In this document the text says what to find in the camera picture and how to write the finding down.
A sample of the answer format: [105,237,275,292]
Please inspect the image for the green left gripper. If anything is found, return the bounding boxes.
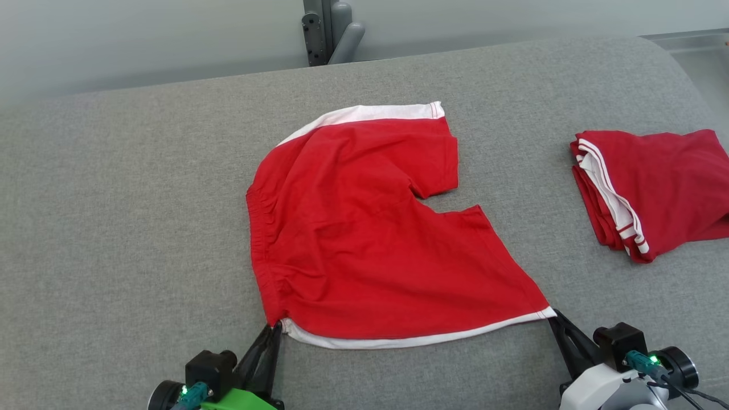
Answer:
[199,322,285,410]

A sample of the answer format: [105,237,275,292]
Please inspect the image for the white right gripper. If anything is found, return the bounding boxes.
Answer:
[548,309,670,410]

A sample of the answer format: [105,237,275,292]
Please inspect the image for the red shorts white trim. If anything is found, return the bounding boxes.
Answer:
[246,101,558,350]

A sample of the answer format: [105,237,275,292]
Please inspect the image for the red basketball jersey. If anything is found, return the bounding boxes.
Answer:
[571,129,729,264]

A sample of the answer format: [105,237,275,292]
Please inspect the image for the black right cable teal plug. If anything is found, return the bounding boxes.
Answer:
[624,350,729,410]

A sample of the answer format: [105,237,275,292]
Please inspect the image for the black cable teal plug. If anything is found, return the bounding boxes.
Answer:
[624,350,729,410]
[170,382,212,410]

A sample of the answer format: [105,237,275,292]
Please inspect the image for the black left cable teal plug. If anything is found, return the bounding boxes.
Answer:
[170,382,212,410]

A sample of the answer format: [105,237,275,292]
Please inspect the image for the grey metal partition post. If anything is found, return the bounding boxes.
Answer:
[302,0,366,67]

